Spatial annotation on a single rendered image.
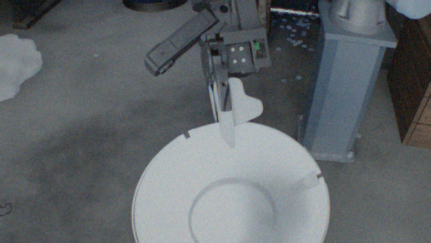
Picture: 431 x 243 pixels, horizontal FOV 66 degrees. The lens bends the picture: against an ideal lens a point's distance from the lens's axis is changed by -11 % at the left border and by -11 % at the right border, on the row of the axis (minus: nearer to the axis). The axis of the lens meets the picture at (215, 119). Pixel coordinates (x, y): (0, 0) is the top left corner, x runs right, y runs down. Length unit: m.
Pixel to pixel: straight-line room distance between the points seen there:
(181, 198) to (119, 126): 0.79
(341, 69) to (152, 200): 0.62
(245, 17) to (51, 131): 0.98
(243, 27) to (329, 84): 0.53
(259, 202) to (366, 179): 0.70
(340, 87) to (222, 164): 0.56
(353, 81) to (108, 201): 0.76
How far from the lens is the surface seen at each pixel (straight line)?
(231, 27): 0.51
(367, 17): 0.92
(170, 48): 0.48
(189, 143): 0.50
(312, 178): 0.54
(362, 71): 0.98
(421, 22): 1.35
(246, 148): 0.51
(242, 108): 0.48
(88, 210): 1.10
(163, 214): 0.54
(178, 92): 1.39
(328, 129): 1.11
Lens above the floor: 0.88
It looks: 44 degrees down
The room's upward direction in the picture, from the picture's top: straight up
